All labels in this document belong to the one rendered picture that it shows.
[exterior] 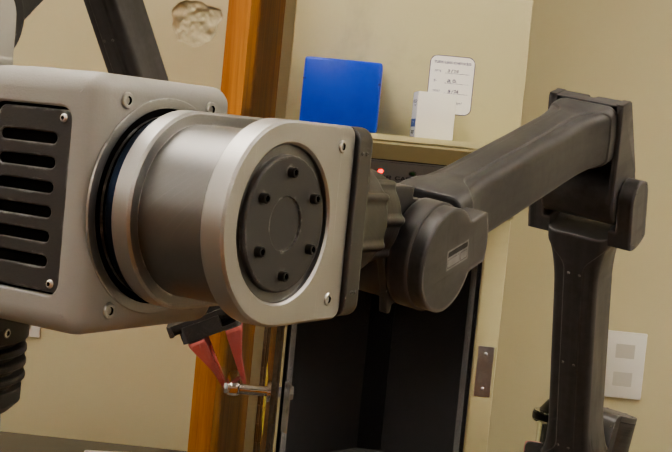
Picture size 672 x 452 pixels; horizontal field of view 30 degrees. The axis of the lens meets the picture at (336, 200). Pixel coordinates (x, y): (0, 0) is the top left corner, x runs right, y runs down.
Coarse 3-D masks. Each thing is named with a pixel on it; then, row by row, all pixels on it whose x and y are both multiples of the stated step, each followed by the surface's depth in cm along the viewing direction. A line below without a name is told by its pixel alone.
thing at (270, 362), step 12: (276, 336) 141; (276, 348) 141; (276, 360) 141; (264, 372) 169; (276, 372) 141; (264, 384) 164; (276, 384) 141; (276, 396) 141; (276, 408) 141; (264, 420) 153; (264, 432) 149; (264, 444) 146
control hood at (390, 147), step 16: (384, 144) 160; (400, 144) 160; (416, 144) 160; (432, 144) 159; (448, 144) 159; (464, 144) 159; (480, 144) 159; (400, 160) 162; (416, 160) 161; (432, 160) 161; (448, 160) 161
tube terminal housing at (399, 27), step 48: (336, 0) 170; (384, 0) 170; (432, 0) 170; (480, 0) 170; (528, 0) 169; (336, 48) 171; (384, 48) 170; (432, 48) 170; (480, 48) 170; (528, 48) 170; (288, 96) 171; (384, 96) 171; (480, 96) 170; (480, 288) 174; (480, 336) 172; (480, 432) 172
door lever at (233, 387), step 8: (232, 376) 149; (224, 384) 145; (232, 384) 145; (240, 384) 145; (248, 384) 145; (224, 392) 145; (232, 392) 144; (240, 392) 145; (248, 392) 145; (256, 392) 145; (264, 392) 145
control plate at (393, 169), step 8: (376, 160) 162; (384, 160) 162; (392, 160) 162; (376, 168) 163; (384, 168) 163; (392, 168) 163; (400, 168) 163; (408, 168) 163; (416, 168) 162; (424, 168) 162; (432, 168) 162; (440, 168) 162; (392, 176) 164; (400, 176) 164; (408, 176) 164
